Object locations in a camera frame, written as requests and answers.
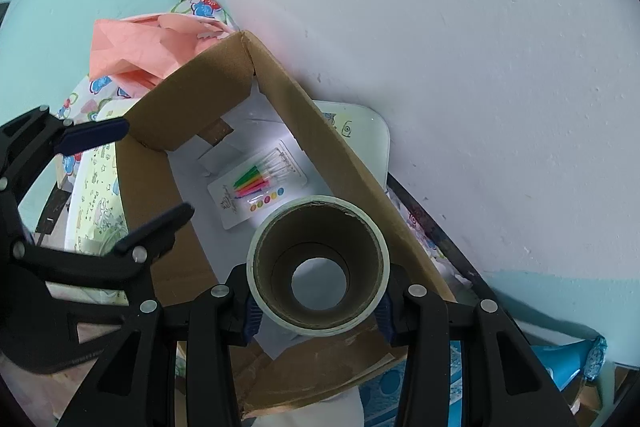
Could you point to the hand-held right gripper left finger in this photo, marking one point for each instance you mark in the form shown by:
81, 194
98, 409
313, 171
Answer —
251, 318

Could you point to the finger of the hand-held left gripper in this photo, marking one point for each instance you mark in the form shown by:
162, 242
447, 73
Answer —
160, 227
95, 134

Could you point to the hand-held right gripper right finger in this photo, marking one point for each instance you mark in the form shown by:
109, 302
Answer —
385, 314

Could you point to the clear tape roll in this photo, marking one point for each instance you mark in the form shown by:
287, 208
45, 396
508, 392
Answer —
270, 267

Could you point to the brown cardboard box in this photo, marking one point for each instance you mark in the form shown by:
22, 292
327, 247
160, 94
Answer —
325, 137

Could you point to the white paper sheet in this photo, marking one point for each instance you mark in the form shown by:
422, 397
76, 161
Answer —
200, 207

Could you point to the yellow cartoon print bag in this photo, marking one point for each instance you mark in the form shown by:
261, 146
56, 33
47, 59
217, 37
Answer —
97, 197

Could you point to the colourful candle pack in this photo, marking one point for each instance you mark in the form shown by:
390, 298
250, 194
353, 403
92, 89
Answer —
235, 202

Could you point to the pink crumpled paper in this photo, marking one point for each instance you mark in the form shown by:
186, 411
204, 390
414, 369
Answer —
130, 52

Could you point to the floral printed cloth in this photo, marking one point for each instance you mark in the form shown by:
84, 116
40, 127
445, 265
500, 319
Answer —
200, 7

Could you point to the white square board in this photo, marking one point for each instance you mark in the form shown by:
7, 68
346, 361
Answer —
360, 142

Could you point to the blue patterned packet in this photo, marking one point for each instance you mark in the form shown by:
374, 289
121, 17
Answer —
570, 357

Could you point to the dark metal frame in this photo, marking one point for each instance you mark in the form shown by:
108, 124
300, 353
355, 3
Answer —
450, 247

